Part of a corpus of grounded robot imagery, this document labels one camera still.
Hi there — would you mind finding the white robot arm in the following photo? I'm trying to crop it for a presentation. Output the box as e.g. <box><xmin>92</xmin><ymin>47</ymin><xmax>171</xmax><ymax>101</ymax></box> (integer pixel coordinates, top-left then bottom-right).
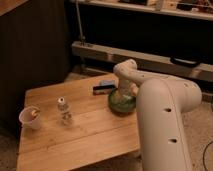
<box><xmin>113</xmin><ymin>59</ymin><xmax>202</xmax><ymax>171</ymax></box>

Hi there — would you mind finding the black handle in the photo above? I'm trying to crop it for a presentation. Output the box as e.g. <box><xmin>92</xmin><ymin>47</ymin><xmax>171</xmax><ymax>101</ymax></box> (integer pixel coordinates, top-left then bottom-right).
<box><xmin>170</xmin><ymin>57</ymin><xmax>201</xmax><ymax>68</ymax></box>

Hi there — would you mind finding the clear plastic bottle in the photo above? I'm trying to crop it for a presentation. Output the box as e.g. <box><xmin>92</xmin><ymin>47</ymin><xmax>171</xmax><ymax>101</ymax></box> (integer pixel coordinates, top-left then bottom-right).
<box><xmin>57</xmin><ymin>97</ymin><xmax>72</xmax><ymax>125</ymax></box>

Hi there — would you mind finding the green bowl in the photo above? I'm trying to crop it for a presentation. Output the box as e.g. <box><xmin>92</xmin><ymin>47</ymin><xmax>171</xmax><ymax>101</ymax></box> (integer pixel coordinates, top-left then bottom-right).
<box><xmin>108</xmin><ymin>89</ymin><xmax>136</xmax><ymax>113</ymax></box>

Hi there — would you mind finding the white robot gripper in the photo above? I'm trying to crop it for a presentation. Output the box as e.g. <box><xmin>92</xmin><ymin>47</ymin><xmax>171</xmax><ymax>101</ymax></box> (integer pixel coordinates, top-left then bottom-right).
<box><xmin>117</xmin><ymin>79</ymin><xmax>138</xmax><ymax>97</ymax></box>

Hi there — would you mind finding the wooden table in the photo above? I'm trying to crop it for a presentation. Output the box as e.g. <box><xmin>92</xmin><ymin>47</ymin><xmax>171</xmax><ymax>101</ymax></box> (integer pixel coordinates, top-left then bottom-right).
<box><xmin>17</xmin><ymin>74</ymin><xmax>139</xmax><ymax>171</ymax></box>

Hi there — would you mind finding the white paper cup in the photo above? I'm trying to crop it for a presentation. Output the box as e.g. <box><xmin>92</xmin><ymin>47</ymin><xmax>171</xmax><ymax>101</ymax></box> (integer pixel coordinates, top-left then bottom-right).
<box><xmin>19</xmin><ymin>106</ymin><xmax>42</xmax><ymax>130</ymax></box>

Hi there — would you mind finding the metal shelf rack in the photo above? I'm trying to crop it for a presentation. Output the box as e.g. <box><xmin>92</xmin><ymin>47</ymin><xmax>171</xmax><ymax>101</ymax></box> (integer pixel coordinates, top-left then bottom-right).
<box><xmin>68</xmin><ymin>0</ymin><xmax>213</xmax><ymax>82</ymax></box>

